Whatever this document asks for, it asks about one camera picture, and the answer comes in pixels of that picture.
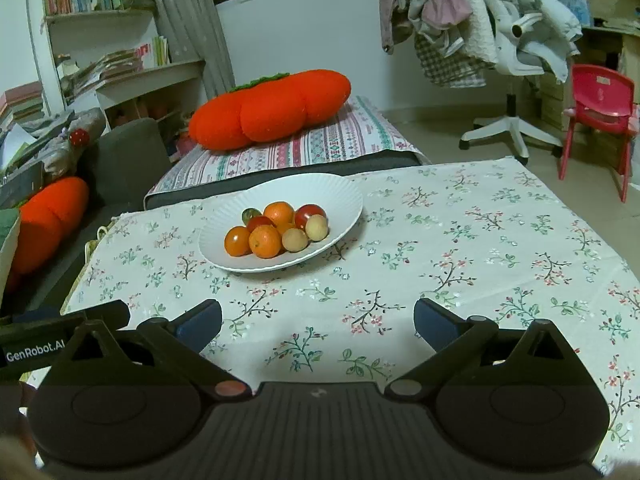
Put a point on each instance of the pile of clothes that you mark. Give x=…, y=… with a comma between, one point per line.
x=440, y=10

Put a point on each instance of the dark box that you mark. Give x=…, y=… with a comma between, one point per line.
x=20, y=187

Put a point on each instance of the large orange persimmon cushion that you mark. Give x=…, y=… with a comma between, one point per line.
x=270, y=110

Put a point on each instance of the white bookshelf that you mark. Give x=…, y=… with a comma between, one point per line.
x=165, y=80

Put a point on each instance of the grey sofa cushion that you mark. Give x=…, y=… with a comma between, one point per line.
x=125, y=165

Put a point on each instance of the striped patterned cushion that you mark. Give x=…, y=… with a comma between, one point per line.
x=325, y=145

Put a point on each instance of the orange cherry tomato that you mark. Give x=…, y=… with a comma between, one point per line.
x=278, y=211
x=265, y=241
x=237, y=241

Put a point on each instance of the small row of books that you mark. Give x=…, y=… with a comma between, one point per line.
x=155, y=52

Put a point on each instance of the pile of magazines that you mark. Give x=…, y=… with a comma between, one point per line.
x=110, y=65

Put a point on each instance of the floral tablecloth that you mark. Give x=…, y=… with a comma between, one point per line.
x=450, y=240

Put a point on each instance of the yellow cherry tomato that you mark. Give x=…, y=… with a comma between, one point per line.
x=295, y=241
x=317, y=228

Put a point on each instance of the stack of books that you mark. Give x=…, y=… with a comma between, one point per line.
x=20, y=105

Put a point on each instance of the grey patterned plush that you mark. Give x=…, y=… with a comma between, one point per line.
x=60, y=150

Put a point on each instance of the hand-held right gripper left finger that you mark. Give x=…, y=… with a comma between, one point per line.
x=200, y=320

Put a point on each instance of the small orange persimmon cushion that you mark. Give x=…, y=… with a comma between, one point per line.
x=45, y=215

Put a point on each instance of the grey curtain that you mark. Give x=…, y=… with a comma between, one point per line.
x=190, y=25

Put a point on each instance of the dark grey mattress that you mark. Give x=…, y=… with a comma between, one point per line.
x=200, y=195

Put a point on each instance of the red mushroom toy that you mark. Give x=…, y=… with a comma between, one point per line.
x=79, y=137

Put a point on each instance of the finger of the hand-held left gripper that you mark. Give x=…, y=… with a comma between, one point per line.
x=112, y=312

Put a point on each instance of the red plastic chair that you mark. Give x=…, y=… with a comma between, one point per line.
x=600, y=100

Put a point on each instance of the green cherry tomato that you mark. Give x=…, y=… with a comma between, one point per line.
x=247, y=216

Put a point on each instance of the red cherry tomato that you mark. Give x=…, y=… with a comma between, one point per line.
x=259, y=223
x=306, y=215

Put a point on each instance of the white office chair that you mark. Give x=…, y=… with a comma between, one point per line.
x=510, y=125

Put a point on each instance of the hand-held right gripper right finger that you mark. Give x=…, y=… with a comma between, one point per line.
x=435, y=322

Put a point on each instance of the wooden desk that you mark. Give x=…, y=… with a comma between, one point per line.
x=610, y=15

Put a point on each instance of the white ribbed plate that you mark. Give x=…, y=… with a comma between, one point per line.
x=340, y=205

